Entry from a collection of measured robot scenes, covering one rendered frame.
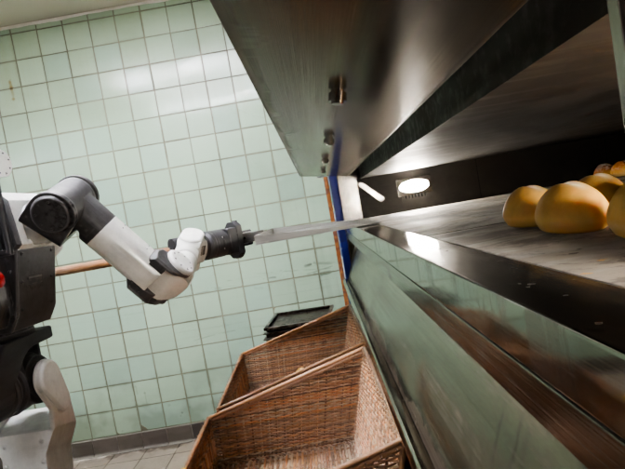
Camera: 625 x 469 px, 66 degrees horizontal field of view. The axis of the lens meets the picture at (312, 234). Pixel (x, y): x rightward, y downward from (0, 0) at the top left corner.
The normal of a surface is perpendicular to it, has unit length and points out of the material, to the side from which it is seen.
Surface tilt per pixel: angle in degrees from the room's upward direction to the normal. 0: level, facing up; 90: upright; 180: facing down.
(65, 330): 90
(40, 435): 80
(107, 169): 90
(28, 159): 90
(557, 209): 70
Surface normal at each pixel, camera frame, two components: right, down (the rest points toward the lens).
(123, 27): -0.01, 0.05
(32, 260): 0.99, 0.03
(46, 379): 0.99, -0.17
